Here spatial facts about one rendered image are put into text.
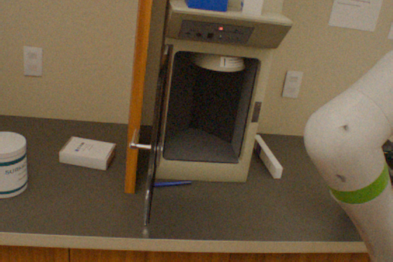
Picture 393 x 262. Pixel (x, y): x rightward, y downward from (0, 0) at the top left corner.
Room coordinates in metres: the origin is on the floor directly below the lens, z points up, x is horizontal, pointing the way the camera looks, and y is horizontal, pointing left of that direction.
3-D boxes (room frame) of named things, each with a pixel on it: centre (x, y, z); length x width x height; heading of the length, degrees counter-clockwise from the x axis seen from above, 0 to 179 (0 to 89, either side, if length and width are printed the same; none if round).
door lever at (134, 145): (0.95, 0.13, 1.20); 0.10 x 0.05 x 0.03; 4
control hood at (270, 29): (1.16, -0.04, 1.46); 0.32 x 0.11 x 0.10; 101
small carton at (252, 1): (1.17, -0.09, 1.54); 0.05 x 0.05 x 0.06; 5
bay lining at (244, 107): (1.34, -0.01, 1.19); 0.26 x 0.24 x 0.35; 101
